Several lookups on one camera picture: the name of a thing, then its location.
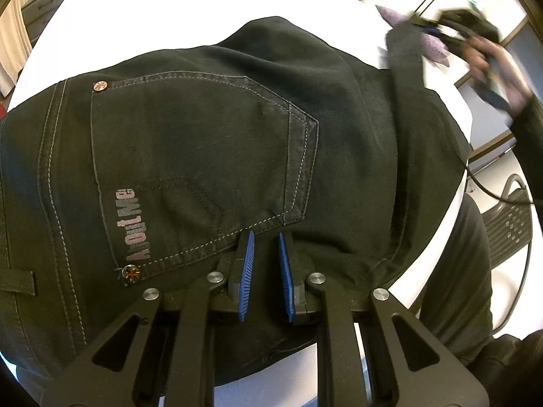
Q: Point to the purple pillow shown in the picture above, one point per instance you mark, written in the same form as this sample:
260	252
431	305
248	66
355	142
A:
433	45

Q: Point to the bed with white sheet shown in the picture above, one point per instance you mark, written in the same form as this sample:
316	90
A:
127	17

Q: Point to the black pants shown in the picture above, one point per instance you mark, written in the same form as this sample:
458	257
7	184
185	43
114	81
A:
220	127

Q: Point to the person's right hand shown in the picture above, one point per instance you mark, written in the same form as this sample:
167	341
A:
505	72

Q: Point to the grey mesh chair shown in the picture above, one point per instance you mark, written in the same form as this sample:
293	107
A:
509	225

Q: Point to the beige curtain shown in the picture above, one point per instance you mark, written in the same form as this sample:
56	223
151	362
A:
17	42

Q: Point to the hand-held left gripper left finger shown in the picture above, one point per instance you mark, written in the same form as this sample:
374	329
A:
246	272

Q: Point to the person's right forearm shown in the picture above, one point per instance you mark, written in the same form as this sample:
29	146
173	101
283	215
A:
530	131

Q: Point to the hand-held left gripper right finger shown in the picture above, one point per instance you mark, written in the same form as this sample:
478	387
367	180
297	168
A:
286	280

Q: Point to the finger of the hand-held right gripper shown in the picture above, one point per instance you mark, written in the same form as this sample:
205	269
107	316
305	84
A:
426	25

